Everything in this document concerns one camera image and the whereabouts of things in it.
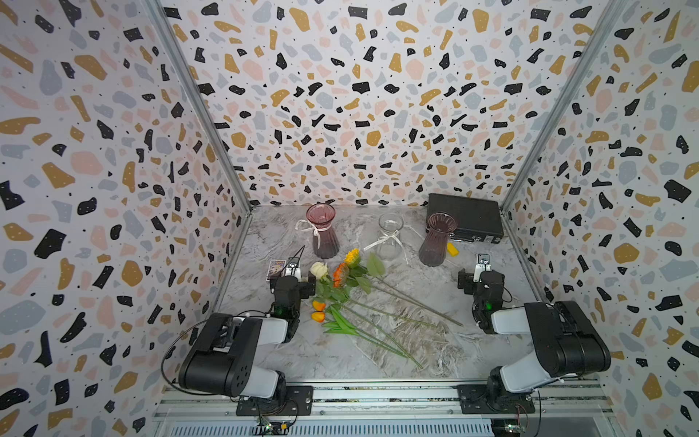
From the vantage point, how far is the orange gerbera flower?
941 millimetres

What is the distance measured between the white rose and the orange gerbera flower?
5 centimetres

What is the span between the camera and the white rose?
0.98 meters
